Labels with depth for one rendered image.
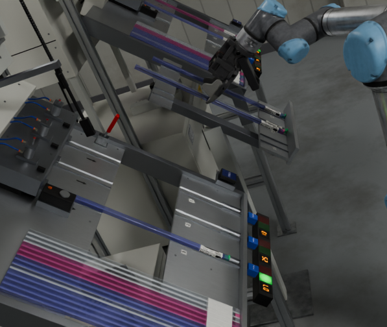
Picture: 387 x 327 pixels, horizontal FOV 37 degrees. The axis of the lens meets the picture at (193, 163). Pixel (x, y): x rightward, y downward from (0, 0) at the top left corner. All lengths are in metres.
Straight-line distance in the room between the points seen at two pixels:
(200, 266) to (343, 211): 1.43
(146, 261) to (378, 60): 0.96
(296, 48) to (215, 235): 0.54
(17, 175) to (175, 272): 0.42
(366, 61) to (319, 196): 1.66
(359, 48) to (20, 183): 0.80
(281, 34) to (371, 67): 0.42
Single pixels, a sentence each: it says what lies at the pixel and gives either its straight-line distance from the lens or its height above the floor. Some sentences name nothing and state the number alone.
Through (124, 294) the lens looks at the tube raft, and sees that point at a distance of 1.27.
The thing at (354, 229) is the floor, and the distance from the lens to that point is 2.66.
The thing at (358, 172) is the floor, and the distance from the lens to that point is 3.00.
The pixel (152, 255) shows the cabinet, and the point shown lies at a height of 0.62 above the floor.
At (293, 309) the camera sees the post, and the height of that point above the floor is 0.01.
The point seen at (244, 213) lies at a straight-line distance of 1.65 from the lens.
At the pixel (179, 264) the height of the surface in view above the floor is 0.83.
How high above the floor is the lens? 1.66
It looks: 28 degrees down
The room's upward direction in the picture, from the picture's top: 23 degrees counter-clockwise
